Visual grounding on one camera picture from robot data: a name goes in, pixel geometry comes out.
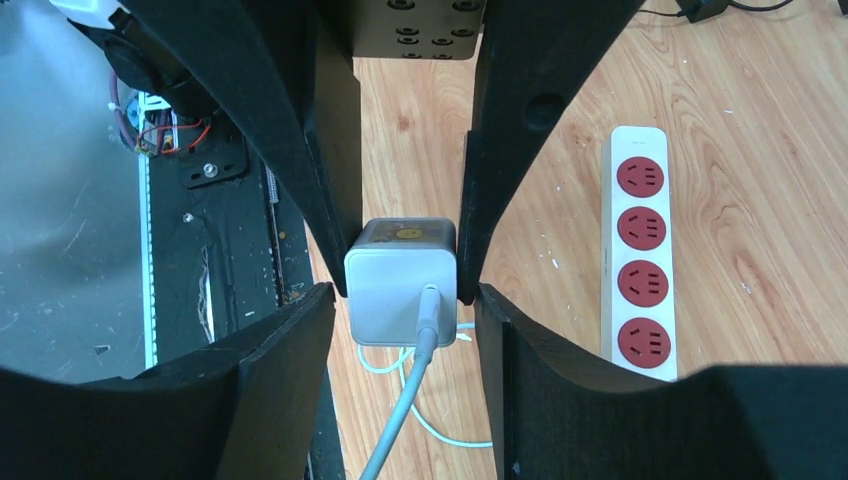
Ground black plug adapter with cord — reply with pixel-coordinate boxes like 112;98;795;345
639;0;793;23

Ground white lightning charging cable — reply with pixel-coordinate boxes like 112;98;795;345
356;283;494;480

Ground black mounting base plate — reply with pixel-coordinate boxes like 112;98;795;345
139;95;345;479

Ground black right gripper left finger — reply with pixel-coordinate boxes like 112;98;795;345
1;283;335;479

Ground white red power strip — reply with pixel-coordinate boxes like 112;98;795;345
600;126;678;382

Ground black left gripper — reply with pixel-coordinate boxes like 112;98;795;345
128;0;642;305

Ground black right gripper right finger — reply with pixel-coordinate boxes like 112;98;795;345
474;284;847;479

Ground white square charger with sticker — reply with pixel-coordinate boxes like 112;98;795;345
344;217;458;348

